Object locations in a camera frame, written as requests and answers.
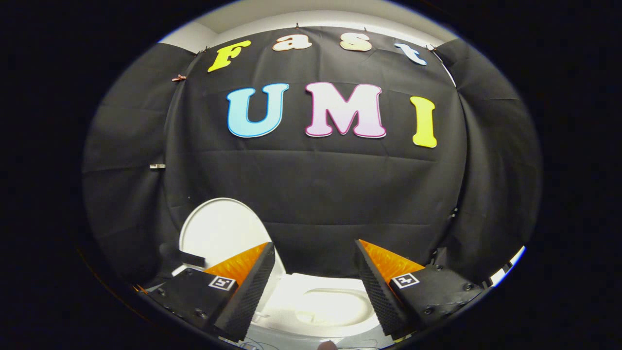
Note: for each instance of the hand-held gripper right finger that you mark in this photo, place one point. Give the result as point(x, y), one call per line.
point(376, 287)

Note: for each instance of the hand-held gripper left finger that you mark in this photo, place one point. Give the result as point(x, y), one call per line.
point(252, 287)

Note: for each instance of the white toilet lid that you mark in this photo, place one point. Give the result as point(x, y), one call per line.
point(218, 228)

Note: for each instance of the white toilet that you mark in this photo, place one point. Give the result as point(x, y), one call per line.
point(316, 301)

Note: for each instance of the black backdrop cloth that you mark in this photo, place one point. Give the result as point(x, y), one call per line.
point(316, 184)

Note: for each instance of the copper metal clip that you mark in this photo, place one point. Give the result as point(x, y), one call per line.
point(179, 78)

